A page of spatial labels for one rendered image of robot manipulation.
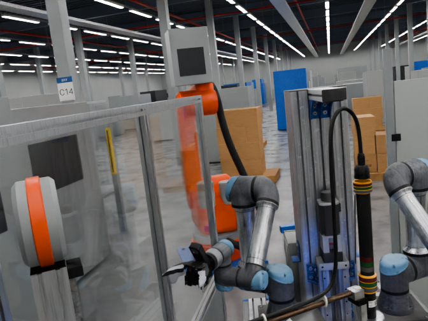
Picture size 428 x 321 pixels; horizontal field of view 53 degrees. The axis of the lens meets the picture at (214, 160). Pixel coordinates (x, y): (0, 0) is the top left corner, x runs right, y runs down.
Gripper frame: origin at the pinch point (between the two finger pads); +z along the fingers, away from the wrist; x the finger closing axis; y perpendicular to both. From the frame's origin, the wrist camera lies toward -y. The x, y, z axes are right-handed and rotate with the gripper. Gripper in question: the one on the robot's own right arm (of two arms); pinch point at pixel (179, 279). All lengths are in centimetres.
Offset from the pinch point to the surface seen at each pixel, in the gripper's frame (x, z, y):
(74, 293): -16, 60, -31
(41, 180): -12, 62, -52
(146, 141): 23, -14, -43
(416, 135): -58, -181, -27
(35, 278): -14, 66, -36
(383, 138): 27, -745, 72
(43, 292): -14, 65, -33
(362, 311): -60, 9, -12
